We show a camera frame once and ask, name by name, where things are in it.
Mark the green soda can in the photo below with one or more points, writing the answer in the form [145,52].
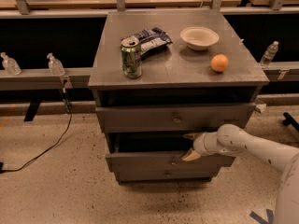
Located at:
[131,57]

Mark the white paper bowl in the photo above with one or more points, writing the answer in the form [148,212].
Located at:
[199,38]

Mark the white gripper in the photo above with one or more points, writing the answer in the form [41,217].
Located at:
[200,145]

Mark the clear bottle far left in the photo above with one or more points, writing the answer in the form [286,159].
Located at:
[10,65]

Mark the grey bottom drawer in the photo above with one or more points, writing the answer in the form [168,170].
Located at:
[134,175]

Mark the clear water bottle right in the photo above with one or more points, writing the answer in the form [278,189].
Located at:
[269,54]

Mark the clear bottle on ledge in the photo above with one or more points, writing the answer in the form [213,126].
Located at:
[55,66]

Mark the grey wooden drawer cabinet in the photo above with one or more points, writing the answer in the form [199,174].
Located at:
[177,75]

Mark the blue white chip bag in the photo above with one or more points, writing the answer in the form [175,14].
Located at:
[152,41]

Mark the grey drawer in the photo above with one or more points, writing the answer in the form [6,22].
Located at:
[157,152]
[134,175]
[169,118]

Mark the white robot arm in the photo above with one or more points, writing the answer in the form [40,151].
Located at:
[230,140]

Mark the orange fruit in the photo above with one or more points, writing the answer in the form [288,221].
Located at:
[219,63]

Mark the grey top drawer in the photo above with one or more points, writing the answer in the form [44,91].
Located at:
[169,118]

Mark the black chair base leg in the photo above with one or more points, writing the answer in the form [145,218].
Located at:
[289,120]

